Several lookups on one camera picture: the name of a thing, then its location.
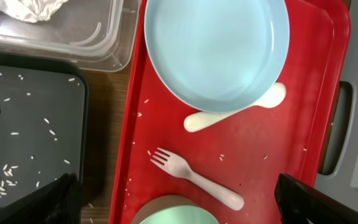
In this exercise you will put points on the light blue plate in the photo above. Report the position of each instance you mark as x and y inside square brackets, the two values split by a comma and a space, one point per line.
[217, 55]

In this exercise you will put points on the red serving tray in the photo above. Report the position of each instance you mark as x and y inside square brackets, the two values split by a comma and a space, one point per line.
[245, 152]

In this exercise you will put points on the white napkin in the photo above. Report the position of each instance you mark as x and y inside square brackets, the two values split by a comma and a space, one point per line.
[31, 11]

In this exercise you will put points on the mint green bowl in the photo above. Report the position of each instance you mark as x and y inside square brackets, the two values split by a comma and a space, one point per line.
[173, 209]

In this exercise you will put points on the white plastic fork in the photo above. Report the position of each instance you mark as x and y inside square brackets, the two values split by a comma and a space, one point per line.
[178, 167]

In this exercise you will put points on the black waste tray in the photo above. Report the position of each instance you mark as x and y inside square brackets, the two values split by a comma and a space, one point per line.
[47, 65]

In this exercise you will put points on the clear plastic bin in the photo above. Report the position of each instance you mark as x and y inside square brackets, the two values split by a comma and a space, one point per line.
[94, 34]

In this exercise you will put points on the white plastic spoon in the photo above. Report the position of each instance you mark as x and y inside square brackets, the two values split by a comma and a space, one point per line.
[200, 120]

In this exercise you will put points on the food leftovers with rice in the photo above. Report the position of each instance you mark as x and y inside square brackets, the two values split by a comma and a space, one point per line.
[41, 130]

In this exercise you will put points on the grey dishwasher rack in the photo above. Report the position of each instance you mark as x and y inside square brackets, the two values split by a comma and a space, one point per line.
[338, 172]

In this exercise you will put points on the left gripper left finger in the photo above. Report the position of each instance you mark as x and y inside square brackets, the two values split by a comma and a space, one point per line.
[57, 202]

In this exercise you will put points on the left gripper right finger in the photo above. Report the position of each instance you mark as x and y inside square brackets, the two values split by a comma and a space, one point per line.
[299, 203]

